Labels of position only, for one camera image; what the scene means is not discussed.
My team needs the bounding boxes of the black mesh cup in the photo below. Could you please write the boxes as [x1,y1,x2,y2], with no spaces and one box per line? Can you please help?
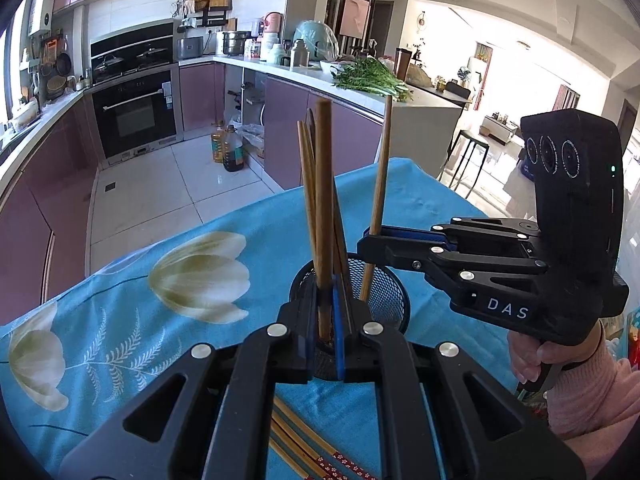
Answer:
[290,258,411,381]

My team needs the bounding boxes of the black bar stool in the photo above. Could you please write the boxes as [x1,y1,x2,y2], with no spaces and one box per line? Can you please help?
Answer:
[442,130,491,198]

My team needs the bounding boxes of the blue floral tablecloth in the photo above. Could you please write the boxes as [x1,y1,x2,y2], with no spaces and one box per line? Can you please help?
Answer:
[0,157,531,480]

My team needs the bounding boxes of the cooking oil bottles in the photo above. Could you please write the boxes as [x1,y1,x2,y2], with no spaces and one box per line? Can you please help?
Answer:
[222,125,246,172]

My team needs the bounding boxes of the pink wall painting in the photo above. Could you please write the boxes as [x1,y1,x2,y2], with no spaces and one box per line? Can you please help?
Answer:
[340,0,371,36]

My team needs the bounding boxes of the silver toaster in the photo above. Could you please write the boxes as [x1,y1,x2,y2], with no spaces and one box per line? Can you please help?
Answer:
[177,36,205,60]

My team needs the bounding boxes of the black stove hood unit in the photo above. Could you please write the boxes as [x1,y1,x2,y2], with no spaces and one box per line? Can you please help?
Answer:
[90,19,177,83]

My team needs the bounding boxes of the white plastic container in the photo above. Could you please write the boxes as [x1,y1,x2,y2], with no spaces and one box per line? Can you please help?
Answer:
[260,32,286,63]

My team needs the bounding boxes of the black built-in oven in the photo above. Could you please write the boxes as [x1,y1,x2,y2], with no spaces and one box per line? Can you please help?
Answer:
[90,65,182,161]

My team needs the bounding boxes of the stainless steel pot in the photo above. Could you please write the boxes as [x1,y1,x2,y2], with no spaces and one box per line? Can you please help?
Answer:
[221,31,251,57]

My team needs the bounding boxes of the bunch of leafy greens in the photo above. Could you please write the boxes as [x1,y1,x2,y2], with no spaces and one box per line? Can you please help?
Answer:
[331,57,415,103]

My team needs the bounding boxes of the bunch of wooden chopsticks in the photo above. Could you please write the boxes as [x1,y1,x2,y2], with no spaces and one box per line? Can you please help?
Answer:
[269,395,381,480]

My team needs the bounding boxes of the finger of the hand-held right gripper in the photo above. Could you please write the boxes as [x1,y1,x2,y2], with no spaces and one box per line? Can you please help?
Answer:
[362,217,542,247]
[356,234,547,307]

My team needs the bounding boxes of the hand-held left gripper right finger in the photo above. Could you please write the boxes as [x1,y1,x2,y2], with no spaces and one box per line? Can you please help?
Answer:
[332,285,586,480]

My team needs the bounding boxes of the single wooden chopstick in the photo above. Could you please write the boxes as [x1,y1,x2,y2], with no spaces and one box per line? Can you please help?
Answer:
[304,109,321,261]
[297,120,316,267]
[359,80,397,305]
[315,99,335,343]

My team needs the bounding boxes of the black wall rack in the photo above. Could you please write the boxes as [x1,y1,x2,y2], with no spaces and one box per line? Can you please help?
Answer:
[175,0,233,28]

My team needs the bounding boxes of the person's right forearm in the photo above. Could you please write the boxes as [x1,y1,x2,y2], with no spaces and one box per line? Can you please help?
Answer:
[544,322,640,443]

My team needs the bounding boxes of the yellow cooking oil bottle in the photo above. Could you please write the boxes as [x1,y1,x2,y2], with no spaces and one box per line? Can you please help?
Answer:
[211,121,227,163]

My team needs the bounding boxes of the purple lower kitchen cabinets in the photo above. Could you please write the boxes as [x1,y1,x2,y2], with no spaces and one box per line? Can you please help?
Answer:
[179,57,463,191]
[0,90,101,321]

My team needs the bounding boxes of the white wall water heater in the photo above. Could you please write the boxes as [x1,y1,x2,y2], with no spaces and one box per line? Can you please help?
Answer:
[27,0,57,37]

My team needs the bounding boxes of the person's right hand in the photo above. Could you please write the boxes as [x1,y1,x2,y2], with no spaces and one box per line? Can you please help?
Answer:
[507,331,556,385]

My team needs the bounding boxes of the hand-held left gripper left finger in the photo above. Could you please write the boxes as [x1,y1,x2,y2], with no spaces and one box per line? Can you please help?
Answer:
[59,287,321,480]

